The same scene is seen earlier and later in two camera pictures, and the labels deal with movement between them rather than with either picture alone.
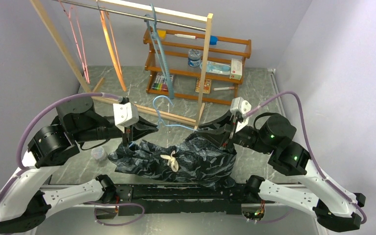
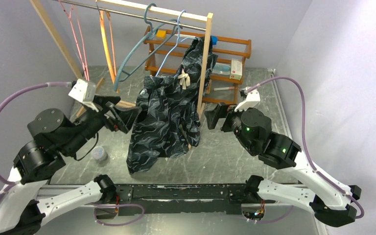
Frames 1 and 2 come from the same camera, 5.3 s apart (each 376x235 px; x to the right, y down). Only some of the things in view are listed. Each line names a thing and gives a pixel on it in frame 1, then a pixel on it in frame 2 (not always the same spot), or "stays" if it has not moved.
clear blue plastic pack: (218, 67) stays
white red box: (236, 72) stays
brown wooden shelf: (194, 66) stays
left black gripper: (142, 128) → (126, 116)
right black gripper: (222, 137) → (220, 111)
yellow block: (162, 34) stays
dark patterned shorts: (200, 157) → (166, 121)
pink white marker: (223, 88) stays
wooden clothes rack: (205, 17) stays
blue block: (213, 40) stays
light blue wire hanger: (161, 121) → (176, 45)
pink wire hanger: (72, 16) stays
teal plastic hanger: (152, 26) → (122, 75)
